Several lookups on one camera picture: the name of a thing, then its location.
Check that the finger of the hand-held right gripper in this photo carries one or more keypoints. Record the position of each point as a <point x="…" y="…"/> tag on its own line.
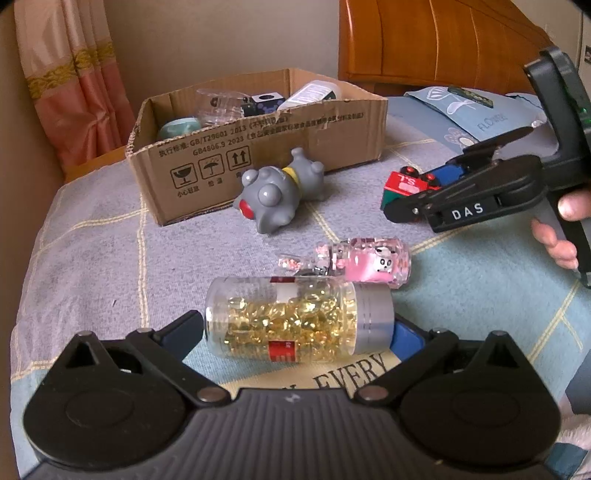
<point x="450" y="174"/>
<point x="485" y="184"/>

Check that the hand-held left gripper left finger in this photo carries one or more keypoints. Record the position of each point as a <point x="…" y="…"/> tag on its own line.
<point x="182" y="334"/>

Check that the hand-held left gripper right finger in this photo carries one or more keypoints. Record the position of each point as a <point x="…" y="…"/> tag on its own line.
<point x="411" y="344"/>

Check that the red toy train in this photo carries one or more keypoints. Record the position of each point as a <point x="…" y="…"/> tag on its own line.
<point x="404" y="182"/>

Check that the clear bottle of yellow capsules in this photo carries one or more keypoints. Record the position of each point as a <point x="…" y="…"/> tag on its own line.
<point x="286" y="318"/>

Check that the white plastic bottle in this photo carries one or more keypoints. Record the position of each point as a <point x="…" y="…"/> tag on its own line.
<point x="309" y="92"/>

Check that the cardboard box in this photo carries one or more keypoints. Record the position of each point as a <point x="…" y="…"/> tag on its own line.
<point x="277" y="138"/>

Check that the black fidget cube red buttons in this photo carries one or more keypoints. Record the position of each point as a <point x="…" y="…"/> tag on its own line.
<point x="265" y="104"/>

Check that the teal pill case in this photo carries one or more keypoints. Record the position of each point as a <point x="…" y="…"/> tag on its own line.
<point x="180" y="127"/>

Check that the clear round container red label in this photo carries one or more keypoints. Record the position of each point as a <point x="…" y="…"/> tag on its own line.
<point x="221" y="110"/>

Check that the person's right hand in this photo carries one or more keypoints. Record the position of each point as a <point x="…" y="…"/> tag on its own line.
<point x="561" y="251"/>

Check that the blue floral pillow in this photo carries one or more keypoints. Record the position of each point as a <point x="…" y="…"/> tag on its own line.
<point x="485" y="120"/>

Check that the checked printed blanket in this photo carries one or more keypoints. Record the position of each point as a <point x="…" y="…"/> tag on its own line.
<point x="115" y="277"/>

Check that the wooden bed headboard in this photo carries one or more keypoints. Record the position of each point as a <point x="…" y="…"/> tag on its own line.
<point x="438" y="41"/>

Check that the grey rubber animal toy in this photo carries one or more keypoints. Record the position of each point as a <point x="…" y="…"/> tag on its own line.
<point x="272" y="194"/>

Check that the wooden bedside table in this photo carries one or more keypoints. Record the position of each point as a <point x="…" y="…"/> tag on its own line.
<point x="92" y="164"/>

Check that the pink patterned curtain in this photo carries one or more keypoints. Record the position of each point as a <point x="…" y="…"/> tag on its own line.
<point x="69" y="92"/>

